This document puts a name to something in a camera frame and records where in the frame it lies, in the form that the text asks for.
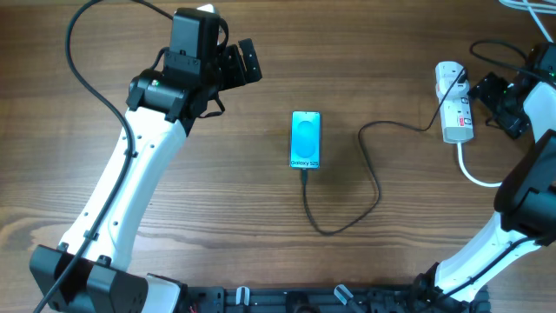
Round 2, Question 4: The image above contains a white power strip cord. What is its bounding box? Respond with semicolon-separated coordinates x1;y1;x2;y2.
456;0;556;189

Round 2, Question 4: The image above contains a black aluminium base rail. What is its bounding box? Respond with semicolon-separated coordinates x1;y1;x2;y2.
178;285;492;313

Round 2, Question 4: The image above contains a white USB charger plug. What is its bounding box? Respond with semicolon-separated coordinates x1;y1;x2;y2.
435;77;470;100

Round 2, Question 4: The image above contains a white power strip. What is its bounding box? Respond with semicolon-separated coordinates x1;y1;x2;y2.
435;61;473;143

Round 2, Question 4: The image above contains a smartphone with cyan screen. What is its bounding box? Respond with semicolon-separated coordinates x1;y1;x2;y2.
289;111;321;170

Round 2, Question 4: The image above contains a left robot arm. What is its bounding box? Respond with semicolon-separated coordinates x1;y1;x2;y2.
30;4;261;312

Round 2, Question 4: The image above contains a black USB charging cable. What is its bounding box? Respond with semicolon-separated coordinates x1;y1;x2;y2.
300;68;469;236

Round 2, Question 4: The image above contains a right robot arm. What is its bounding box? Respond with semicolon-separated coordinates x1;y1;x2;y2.
407;42;555;312

